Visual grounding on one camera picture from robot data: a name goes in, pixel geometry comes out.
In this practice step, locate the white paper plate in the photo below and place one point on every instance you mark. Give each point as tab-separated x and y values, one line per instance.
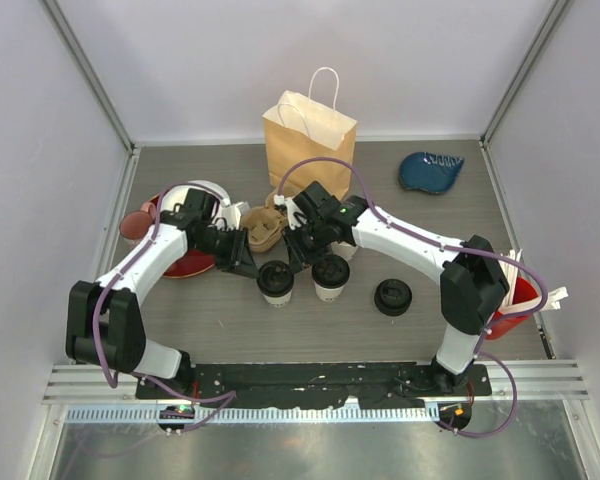
177	195

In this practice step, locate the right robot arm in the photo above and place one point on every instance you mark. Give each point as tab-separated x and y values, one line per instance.
468	273

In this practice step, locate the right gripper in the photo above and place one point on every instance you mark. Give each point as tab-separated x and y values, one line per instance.
297	256

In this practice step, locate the brown paper takeout bag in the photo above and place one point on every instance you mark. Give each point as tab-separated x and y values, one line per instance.
307	141

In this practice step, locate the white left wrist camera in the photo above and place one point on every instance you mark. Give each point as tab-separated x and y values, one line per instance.
231	213

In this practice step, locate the stack of black cup lids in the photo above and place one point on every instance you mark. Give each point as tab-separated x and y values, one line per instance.
393	297

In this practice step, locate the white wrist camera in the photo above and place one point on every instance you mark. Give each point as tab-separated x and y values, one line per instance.
295	217
231	213

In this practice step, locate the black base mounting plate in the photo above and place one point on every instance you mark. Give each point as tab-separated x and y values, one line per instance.
379	385

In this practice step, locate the blue ceramic dish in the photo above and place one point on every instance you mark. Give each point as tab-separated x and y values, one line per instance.
429	172

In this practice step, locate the pink glass mug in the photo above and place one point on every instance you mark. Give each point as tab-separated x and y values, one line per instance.
135	225

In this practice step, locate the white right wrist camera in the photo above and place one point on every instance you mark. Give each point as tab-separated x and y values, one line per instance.
295	217

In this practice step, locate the red cup of straws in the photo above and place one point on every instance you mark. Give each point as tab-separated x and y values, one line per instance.
522	296

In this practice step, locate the brown cardboard cup carrier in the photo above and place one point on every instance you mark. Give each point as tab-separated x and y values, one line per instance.
265	225

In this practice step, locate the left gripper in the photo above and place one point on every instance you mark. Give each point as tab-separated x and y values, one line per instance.
246	264

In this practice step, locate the white paper cup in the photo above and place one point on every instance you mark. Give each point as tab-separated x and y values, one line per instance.
276	297
327	295

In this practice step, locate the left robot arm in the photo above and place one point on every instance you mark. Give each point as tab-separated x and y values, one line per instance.
104	324

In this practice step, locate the black cup lid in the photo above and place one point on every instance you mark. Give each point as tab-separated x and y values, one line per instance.
331	272
276	277

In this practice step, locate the dark red round tray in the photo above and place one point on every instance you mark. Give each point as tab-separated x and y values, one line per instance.
192	264

